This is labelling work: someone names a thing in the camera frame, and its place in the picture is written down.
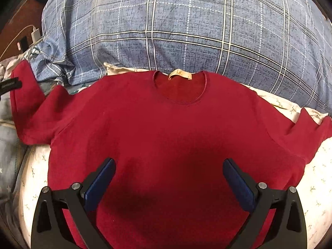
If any red knit sweater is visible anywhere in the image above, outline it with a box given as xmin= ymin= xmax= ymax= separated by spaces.
xmin=10 ymin=60 xmax=332 ymax=249

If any black power adapter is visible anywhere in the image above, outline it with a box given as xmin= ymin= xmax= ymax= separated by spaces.
xmin=17 ymin=36 xmax=29 ymax=53

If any white charger plug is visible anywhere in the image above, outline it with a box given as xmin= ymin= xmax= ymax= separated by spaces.
xmin=31 ymin=28 xmax=42 ymax=43

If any grey star-pattern bedsheet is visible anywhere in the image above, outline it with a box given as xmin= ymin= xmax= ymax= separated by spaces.
xmin=0 ymin=57 xmax=86 ymax=249

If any blue plaid quilt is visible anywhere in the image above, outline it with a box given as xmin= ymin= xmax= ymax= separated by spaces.
xmin=30 ymin=0 xmax=331 ymax=114

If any white charging cable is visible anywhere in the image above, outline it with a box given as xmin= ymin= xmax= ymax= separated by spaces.
xmin=0 ymin=24 xmax=35 ymax=61

